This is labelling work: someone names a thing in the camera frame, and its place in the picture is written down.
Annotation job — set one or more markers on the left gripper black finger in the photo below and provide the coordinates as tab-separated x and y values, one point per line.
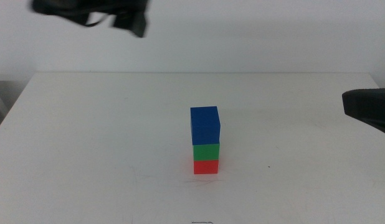
80	19
133	23

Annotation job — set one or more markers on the blue cube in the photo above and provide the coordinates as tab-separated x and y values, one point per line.
205	126

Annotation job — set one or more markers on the green cube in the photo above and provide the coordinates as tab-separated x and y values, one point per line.
206	152

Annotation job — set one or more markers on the red cube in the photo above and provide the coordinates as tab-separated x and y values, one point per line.
206	167

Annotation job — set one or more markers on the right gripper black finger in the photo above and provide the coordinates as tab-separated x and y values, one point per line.
370	107

